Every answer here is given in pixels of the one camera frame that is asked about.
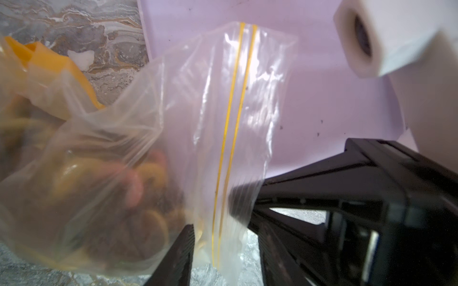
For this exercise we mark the lilac plastic tray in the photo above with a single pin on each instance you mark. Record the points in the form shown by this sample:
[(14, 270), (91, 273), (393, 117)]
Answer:
[(326, 103)]

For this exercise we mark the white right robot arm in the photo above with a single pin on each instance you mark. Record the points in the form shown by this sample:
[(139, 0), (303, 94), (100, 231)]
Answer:
[(430, 107)]

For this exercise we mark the clear ziploc bag of cookies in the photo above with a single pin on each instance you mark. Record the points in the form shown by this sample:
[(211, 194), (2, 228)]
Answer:
[(106, 190)]

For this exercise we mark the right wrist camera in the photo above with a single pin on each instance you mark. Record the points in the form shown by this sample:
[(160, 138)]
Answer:
[(380, 37)]

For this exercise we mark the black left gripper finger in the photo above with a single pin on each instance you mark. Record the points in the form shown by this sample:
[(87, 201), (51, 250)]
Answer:
[(176, 266)]

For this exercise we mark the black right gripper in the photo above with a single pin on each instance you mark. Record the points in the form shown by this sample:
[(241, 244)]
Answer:
[(378, 214)]

